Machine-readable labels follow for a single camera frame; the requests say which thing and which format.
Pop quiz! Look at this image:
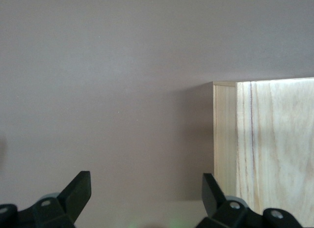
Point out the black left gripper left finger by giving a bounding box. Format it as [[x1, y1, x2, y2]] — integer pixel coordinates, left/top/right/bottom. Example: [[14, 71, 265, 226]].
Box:
[[0, 171, 92, 228]]

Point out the brown table mat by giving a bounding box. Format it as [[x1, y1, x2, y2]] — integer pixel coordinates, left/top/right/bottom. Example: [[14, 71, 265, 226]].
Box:
[[0, 0, 314, 228]]

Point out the light wooden drawer cabinet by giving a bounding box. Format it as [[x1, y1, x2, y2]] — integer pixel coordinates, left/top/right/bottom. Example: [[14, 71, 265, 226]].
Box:
[[212, 77, 314, 228]]

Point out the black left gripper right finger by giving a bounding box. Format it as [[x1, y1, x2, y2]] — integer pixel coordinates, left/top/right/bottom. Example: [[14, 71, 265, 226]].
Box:
[[196, 173, 302, 228]]

